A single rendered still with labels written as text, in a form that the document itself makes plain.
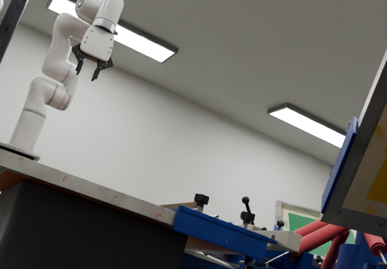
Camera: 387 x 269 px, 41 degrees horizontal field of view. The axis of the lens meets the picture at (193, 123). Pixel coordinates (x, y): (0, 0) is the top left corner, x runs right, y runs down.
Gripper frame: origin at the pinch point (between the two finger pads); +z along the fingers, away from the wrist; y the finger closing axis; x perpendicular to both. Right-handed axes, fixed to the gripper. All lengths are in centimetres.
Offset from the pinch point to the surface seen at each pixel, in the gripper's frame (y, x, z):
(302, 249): -90, 5, 32
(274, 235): -65, 26, 35
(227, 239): -49, 29, 41
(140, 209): -22, 29, 41
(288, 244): -67, 32, 37
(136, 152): -124, -385, -81
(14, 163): 12, 31, 40
